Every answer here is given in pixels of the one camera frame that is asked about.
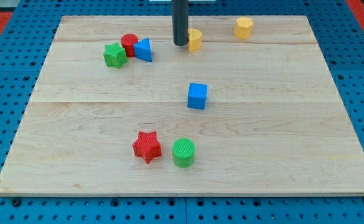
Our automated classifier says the red star block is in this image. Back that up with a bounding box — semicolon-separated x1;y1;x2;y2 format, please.
133;131;162;164

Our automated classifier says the blue triangle block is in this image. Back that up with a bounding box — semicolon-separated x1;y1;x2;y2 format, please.
133;38;152;62

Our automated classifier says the green star block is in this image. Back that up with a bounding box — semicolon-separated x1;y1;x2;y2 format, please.
103;42;128;69

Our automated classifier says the blue cube block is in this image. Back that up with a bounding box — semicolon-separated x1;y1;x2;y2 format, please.
187;83;208;110

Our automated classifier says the green cylinder block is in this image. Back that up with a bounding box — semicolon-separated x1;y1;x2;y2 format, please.
172;138;195;168

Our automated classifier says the light wooden board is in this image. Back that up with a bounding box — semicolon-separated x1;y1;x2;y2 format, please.
0;16;364;197

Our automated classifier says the yellow half-cylinder block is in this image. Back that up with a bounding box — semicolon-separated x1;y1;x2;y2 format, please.
188;28;203;52

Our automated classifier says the red cylinder block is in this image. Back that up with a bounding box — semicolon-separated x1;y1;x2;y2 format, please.
120;34;138;57

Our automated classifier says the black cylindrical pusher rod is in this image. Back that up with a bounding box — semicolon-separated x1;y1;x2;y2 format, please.
171;0;189;46

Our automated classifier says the yellow hexagon block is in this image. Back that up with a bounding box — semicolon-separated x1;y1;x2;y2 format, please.
233;17;254;39

